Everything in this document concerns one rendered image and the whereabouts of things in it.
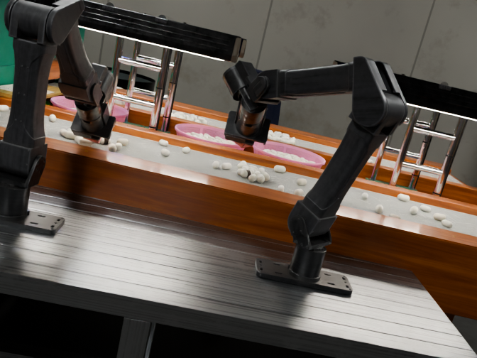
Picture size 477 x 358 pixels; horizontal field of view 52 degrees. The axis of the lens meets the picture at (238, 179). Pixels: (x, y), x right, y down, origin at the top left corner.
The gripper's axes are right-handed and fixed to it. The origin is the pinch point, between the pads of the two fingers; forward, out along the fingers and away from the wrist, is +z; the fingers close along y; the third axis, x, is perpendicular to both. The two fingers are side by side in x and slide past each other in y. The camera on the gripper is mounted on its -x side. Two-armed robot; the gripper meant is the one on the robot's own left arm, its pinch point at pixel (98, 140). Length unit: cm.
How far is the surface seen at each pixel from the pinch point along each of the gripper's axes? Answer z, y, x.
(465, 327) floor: 120, -170, -2
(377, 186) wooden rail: 16, -84, -14
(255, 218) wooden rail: -13, -46, 17
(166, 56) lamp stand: 4.6, -9.6, -36.3
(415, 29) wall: 157, -151, -230
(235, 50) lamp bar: -13.5, -31.2, -29.8
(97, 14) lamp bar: -13.8, 8.1, -30.9
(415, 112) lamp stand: 4, -91, -37
